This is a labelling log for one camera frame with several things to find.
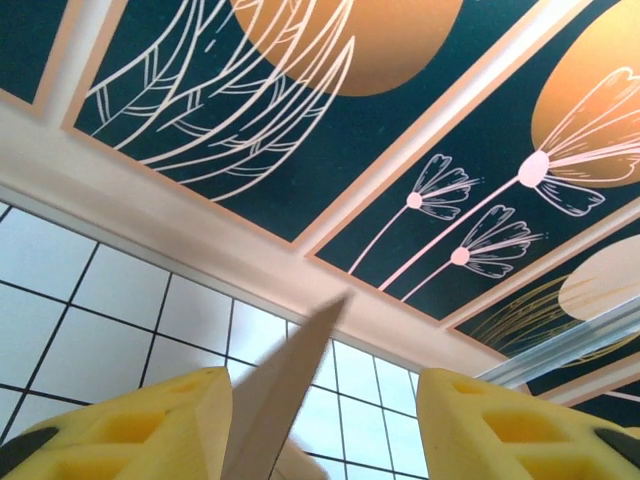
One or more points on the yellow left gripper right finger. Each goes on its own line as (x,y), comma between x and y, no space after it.
(525,440)

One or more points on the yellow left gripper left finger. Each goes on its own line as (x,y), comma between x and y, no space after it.
(125,440)

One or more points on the brown cardboard box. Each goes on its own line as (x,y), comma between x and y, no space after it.
(290,390)

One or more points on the right aluminium corner post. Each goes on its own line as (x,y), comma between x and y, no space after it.
(575,345)

